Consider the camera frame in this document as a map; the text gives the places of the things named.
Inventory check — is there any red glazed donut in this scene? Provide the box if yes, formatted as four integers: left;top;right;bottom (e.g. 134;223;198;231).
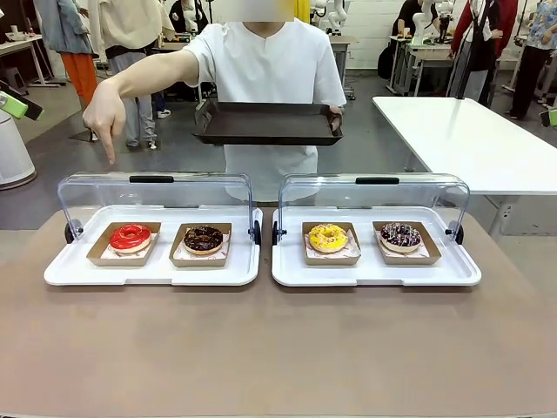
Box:
109;223;152;254
85;221;163;267

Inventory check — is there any dark brown serving tray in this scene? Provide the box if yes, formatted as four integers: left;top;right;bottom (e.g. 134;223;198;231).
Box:
192;102;345;147

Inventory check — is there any person's right forearm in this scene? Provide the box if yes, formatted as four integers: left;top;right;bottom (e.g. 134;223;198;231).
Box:
111;46;202;99

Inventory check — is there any person in orange trousers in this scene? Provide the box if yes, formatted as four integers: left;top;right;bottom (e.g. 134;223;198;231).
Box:
33;0;100;110

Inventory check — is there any person in red jacket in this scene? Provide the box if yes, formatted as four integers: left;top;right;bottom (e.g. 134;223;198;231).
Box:
449;0;520;105

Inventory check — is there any person in cream sweater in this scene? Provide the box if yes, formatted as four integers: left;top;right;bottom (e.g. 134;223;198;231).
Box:
88;0;176;152

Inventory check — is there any purple drizzled donut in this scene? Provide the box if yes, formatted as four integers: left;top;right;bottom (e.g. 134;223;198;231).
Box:
379;221;423;254

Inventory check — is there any sprinkled chocolate donut in box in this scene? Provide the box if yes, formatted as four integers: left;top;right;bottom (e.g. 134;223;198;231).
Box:
372;220;443;266

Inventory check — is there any yellow sprinkled donut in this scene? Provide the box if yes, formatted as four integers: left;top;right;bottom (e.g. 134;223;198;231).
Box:
307;223;349;253

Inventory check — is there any person in white shirt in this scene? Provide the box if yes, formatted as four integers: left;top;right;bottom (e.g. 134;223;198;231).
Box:
184;0;348;204

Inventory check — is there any yellow donut in box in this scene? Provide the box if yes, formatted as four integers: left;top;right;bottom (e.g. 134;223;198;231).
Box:
301;221;362;267

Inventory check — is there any person's right hand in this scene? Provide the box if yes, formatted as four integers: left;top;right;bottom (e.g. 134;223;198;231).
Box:
82;79;128;167

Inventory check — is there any person's left hand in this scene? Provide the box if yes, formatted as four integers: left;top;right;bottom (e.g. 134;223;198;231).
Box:
328;104;346;132

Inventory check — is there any white step stool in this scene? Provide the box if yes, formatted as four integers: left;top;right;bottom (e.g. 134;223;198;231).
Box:
3;67;30;96

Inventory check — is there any white background desk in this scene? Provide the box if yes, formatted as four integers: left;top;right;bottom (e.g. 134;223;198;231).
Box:
0;33;67;89

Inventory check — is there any white side table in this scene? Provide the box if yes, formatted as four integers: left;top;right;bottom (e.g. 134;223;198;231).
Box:
372;95;557;239

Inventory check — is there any grey background workbench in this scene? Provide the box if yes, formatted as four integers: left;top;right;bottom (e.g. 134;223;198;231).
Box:
388;34;459;98

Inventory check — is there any white plastic display tray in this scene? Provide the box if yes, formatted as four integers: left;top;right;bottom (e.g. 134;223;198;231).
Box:
43;204;265;287
272;206;483;288

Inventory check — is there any white round pedestal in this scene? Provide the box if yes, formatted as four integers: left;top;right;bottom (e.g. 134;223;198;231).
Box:
0;113;37;191

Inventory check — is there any clear display lid, black handle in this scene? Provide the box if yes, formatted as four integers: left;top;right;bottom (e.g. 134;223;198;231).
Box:
57;171;263;246
272;172;472;246

